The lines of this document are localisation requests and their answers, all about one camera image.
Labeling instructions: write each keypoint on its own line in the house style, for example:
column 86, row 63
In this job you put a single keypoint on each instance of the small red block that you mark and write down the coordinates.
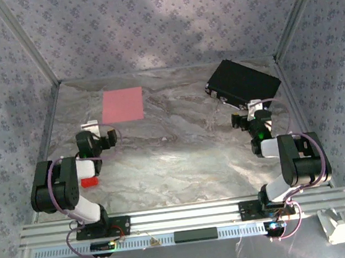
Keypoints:
column 88, row 182

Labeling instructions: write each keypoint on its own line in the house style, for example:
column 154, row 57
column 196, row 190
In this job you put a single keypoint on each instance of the aluminium side rail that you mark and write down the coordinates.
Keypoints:
column 46, row 149
column 291, row 90

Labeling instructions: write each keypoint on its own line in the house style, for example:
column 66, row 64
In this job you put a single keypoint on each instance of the white plastic bracket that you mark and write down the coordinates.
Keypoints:
column 340, row 229

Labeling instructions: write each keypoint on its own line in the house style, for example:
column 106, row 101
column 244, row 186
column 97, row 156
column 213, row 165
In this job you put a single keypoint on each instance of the small circuit board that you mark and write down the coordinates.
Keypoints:
column 274, row 227
column 100, row 246

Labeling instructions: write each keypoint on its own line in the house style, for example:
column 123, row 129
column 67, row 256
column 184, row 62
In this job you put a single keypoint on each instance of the small tan connector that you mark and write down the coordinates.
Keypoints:
column 155, row 242

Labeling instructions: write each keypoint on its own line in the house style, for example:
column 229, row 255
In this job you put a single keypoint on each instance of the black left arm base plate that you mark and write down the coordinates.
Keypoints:
column 122, row 226

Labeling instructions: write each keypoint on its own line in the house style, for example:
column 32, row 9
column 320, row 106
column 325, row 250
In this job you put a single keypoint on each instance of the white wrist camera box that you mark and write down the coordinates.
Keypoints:
column 89, row 126
column 252, row 107

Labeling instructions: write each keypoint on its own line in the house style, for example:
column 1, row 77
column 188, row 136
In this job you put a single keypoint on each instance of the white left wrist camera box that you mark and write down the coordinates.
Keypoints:
column 89, row 126

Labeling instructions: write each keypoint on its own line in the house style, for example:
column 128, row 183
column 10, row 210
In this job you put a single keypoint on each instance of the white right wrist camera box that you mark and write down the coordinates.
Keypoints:
column 252, row 107

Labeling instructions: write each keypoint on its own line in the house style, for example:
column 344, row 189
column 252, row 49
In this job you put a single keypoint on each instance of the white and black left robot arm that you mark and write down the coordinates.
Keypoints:
column 54, row 186

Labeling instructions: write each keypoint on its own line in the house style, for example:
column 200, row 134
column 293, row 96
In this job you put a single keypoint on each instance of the aluminium frame post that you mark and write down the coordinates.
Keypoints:
column 300, row 11
column 28, row 42

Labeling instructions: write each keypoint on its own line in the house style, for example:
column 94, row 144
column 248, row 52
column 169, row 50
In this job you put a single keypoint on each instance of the black rectangular bar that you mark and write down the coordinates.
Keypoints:
column 195, row 235

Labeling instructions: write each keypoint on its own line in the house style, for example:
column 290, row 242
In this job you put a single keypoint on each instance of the pink paper sheet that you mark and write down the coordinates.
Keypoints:
column 123, row 105

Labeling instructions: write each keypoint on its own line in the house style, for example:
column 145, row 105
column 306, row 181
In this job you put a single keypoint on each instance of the black hard case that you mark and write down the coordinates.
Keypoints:
column 241, row 80

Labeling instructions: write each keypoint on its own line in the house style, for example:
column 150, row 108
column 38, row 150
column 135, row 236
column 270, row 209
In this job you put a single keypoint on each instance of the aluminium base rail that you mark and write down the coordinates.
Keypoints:
column 185, row 217

